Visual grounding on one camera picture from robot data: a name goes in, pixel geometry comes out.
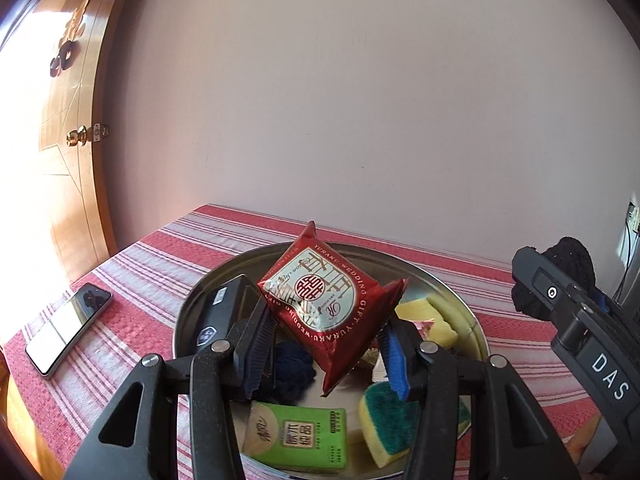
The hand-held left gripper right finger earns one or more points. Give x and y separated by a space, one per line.
397 365

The brass door knob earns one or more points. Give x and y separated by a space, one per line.
75 137

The dark door ornament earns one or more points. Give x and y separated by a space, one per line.
62 57

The wall power socket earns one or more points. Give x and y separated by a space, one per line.
634 217

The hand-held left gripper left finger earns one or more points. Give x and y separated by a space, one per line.
257 350

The blue yarn ball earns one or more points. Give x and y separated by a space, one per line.
292 370

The round metal tin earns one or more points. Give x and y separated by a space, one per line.
265 265

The plain yellow sponge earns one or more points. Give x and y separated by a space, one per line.
417 310
445 332

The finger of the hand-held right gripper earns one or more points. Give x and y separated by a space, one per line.
540 280
602 305

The black smartphone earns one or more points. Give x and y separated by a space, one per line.
65 330

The large red snack packet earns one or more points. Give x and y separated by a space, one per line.
320 300

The yellow sponge with green pad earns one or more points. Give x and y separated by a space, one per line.
390 420

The wooden door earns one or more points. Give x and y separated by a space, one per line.
65 200

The red striped tablecloth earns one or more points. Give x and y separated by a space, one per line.
150 270

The green tissue packet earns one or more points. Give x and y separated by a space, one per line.
300 440

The black cardboard box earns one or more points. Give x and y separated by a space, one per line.
220 310

